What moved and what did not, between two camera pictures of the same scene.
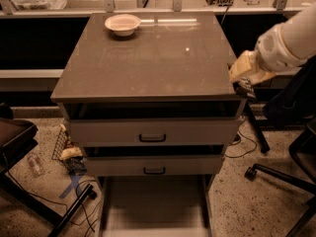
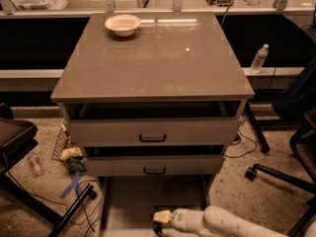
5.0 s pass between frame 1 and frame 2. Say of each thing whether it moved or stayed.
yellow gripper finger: moved
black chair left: stayed
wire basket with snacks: stayed
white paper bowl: stayed
